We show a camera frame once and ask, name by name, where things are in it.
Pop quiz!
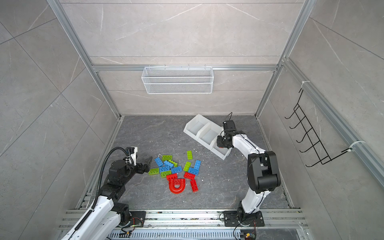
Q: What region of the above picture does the white three-compartment bin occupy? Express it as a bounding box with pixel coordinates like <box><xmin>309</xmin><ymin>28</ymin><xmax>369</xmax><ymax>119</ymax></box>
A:
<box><xmin>183</xmin><ymin>114</ymin><xmax>231</xmax><ymax>160</ymax></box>

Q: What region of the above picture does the blue lego brick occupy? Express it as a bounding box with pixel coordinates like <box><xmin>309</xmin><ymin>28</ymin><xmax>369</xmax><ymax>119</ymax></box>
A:
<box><xmin>194</xmin><ymin>160</ymin><xmax>201</xmax><ymax>171</ymax></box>
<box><xmin>159</xmin><ymin>166</ymin><xmax>171</xmax><ymax>173</ymax></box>
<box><xmin>164</xmin><ymin>161</ymin><xmax>174</xmax><ymax>169</ymax></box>
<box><xmin>155</xmin><ymin>157</ymin><xmax>164</xmax><ymax>168</ymax></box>
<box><xmin>171</xmin><ymin>166</ymin><xmax>183</xmax><ymax>174</ymax></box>

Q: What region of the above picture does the red arch lego piece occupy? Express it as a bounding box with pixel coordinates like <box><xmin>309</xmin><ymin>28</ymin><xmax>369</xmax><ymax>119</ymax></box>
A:
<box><xmin>169</xmin><ymin>179</ymin><xmax>186</xmax><ymax>194</ymax></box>

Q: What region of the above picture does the green lego brick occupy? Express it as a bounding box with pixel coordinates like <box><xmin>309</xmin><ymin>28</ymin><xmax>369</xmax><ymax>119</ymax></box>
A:
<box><xmin>162</xmin><ymin>155</ymin><xmax>173</xmax><ymax>161</ymax></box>
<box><xmin>187</xmin><ymin>151</ymin><xmax>193</xmax><ymax>160</ymax></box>
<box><xmin>148</xmin><ymin>168</ymin><xmax>160</xmax><ymax>176</ymax></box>
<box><xmin>161</xmin><ymin>171</ymin><xmax>172</xmax><ymax>178</ymax></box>
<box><xmin>183</xmin><ymin>162</ymin><xmax>191</xmax><ymax>172</ymax></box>

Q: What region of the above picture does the blue lego brick low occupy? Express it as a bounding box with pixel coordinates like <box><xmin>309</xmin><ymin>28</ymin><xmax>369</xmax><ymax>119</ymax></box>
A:
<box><xmin>188</xmin><ymin>168</ymin><xmax>199</xmax><ymax>176</ymax></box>

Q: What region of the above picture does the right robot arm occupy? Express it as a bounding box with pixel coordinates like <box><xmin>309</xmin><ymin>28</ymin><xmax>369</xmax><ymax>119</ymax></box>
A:
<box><xmin>217</xmin><ymin>132</ymin><xmax>281</xmax><ymax>216</ymax></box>

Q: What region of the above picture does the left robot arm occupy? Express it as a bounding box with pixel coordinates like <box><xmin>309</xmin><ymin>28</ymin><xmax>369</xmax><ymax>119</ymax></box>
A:
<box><xmin>63</xmin><ymin>147</ymin><xmax>153</xmax><ymax>240</ymax></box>

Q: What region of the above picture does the green lego brick bottom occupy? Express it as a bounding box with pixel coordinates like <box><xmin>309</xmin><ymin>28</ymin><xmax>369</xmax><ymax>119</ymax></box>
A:
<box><xmin>161</xmin><ymin>171</ymin><xmax>172</xmax><ymax>178</ymax></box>

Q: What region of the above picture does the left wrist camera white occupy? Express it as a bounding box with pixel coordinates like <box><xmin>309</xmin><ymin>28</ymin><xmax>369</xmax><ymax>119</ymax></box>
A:
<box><xmin>125</xmin><ymin>147</ymin><xmax>138</xmax><ymax>166</ymax></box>

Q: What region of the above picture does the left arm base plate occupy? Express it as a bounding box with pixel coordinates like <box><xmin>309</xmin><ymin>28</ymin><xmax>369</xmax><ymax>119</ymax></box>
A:
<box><xmin>118</xmin><ymin>211</ymin><xmax>147</xmax><ymax>228</ymax></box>

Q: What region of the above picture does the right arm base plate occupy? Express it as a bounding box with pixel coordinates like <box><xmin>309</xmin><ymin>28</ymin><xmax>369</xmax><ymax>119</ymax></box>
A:
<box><xmin>219</xmin><ymin>211</ymin><xmax>265</xmax><ymax>227</ymax></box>

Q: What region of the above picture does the white wire mesh basket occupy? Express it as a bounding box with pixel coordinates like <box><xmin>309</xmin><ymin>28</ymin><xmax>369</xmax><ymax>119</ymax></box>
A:
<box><xmin>142</xmin><ymin>66</ymin><xmax>214</xmax><ymax>94</ymax></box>

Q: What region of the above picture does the black wire hook rack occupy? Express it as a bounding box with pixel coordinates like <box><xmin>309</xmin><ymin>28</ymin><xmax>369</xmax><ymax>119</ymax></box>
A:
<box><xmin>284</xmin><ymin>89</ymin><xmax>353</xmax><ymax>168</ymax></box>

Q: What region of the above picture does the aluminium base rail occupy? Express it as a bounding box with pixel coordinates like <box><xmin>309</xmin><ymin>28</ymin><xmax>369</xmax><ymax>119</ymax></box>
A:
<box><xmin>56</xmin><ymin>208</ymin><xmax>310</xmax><ymax>240</ymax></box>

